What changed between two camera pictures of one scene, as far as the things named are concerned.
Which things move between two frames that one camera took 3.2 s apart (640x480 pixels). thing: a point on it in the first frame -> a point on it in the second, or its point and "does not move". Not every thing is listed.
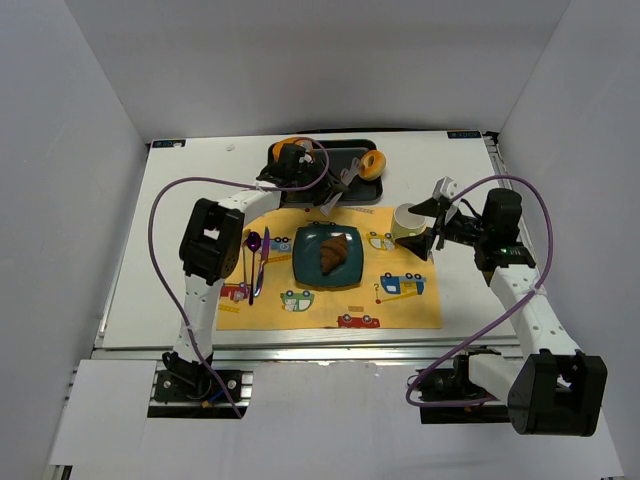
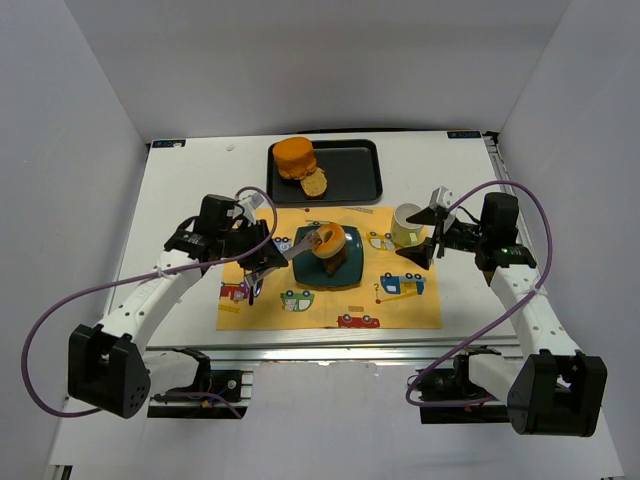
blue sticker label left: [169, 143] does not move
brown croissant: [333, 253] does not move
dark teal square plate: [306, 256] does not move
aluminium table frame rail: [313, 352] does not move
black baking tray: [335, 156] does not move
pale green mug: [406, 223] does not move
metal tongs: [347, 177] -> [310, 239]
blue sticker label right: [463, 134] does not move
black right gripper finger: [429, 206] -> [426, 216]
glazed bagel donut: [373, 172] -> [333, 239]
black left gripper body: [325, 181] -> [267, 247]
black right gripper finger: [419, 243] -> [422, 253]
